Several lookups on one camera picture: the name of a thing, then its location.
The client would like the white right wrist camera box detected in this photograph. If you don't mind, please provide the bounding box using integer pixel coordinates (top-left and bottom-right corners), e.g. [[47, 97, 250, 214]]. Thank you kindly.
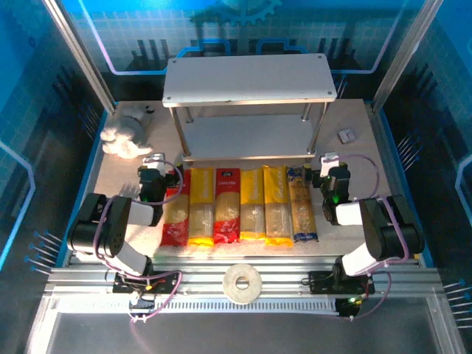
[[319, 151, 339, 176]]

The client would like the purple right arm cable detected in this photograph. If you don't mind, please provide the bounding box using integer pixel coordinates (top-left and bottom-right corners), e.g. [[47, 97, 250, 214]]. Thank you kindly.
[[341, 153, 410, 322]]

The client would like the aluminium enclosure post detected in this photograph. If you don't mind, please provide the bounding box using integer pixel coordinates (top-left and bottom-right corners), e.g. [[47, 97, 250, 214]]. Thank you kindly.
[[371, 0, 445, 111], [41, 0, 118, 114]]

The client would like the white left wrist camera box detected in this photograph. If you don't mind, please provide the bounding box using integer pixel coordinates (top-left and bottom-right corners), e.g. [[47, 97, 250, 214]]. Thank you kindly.
[[142, 152, 167, 173]]

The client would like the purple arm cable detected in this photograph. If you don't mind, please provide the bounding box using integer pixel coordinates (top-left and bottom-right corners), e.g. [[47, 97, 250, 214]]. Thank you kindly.
[[94, 159, 184, 324], [341, 153, 410, 322]]

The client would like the white slotted cable duct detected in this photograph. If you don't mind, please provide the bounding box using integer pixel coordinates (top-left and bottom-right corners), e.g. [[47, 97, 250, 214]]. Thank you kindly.
[[55, 296, 340, 315]]

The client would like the aluminium rail frame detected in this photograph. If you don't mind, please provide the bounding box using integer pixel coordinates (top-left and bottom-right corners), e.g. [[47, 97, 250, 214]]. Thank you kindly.
[[44, 254, 445, 298]]

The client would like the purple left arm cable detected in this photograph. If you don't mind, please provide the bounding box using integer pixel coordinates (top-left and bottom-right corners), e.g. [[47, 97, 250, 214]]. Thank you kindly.
[[94, 159, 184, 324]]

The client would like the white plush toy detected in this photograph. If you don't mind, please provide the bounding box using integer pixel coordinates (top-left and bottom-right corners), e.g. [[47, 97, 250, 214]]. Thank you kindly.
[[100, 105, 155, 160]]

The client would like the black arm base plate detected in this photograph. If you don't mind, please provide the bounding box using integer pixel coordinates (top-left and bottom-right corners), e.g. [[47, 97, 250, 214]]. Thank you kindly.
[[112, 271, 178, 295], [308, 270, 376, 295]]

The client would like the blue gold spaghetti bag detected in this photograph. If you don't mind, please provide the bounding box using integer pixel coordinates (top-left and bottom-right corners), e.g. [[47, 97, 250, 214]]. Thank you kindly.
[[287, 164, 319, 243]]

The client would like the white two-tier shelf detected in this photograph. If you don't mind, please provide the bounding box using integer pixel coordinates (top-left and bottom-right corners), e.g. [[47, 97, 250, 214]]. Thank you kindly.
[[162, 53, 339, 163]]

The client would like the red spaghetti bag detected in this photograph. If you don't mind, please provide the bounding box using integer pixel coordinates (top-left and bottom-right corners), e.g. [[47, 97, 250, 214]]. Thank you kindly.
[[161, 169, 192, 247], [213, 167, 242, 245]]

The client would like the yellow spaghetti bag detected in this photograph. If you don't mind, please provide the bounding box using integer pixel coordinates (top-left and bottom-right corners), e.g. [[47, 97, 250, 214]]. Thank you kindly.
[[239, 168, 266, 241], [187, 167, 216, 247], [263, 164, 294, 248]]

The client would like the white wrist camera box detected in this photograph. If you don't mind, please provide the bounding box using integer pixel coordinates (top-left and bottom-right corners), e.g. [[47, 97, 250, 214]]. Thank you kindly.
[[142, 152, 167, 173], [319, 151, 339, 176]]

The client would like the white tape roll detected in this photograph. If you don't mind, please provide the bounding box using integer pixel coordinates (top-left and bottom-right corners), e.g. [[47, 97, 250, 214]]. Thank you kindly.
[[222, 263, 264, 305]]

